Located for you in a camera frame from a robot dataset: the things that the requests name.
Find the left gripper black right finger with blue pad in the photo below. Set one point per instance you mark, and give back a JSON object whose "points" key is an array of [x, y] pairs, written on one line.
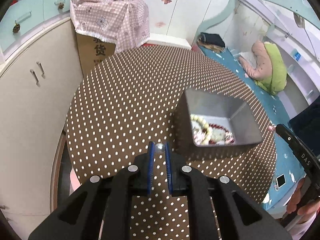
{"points": [[183, 179]]}

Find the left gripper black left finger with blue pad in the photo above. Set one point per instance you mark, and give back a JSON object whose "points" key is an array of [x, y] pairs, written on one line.
{"points": [[137, 176]]}

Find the person's right hand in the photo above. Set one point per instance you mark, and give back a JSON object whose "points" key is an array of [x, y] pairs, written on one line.
{"points": [[307, 210]]}

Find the teal bed mattress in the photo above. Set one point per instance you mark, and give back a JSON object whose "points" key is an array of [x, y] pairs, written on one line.
{"points": [[286, 162]]}

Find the white smartphone on bed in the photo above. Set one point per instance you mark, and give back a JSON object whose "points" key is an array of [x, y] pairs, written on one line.
{"points": [[280, 181]]}

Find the pale jade pendant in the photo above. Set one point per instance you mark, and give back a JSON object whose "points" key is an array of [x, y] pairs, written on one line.
{"points": [[218, 135]]}

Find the silver metal tin box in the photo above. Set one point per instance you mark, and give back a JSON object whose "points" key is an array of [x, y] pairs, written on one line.
{"points": [[199, 112]]}

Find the pink floral hair clip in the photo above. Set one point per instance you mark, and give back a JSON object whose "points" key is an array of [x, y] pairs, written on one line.
{"points": [[272, 128]]}

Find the brown polka dot tablecloth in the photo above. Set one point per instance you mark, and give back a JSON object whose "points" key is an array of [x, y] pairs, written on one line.
{"points": [[129, 100]]}

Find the green pink plush pillow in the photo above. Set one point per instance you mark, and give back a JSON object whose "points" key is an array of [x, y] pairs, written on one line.
{"points": [[265, 65]]}

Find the brown cardboard box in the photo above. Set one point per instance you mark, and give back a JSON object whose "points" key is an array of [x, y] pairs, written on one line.
{"points": [[92, 51]]}

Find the dark folded clothes pile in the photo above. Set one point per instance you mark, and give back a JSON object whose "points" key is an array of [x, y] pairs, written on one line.
{"points": [[213, 42]]}

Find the red storage box white lid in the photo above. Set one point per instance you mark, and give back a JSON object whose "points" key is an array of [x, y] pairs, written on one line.
{"points": [[167, 40]]}

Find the pink checkered cloth cover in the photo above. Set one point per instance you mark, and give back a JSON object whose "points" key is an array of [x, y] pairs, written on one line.
{"points": [[124, 23]]}

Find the mint green drawer unit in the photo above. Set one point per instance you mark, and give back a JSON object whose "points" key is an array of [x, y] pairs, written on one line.
{"points": [[25, 15]]}

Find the cream cabinet with handles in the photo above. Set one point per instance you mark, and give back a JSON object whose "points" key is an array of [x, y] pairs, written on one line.
{"points": [[36, 92]]}

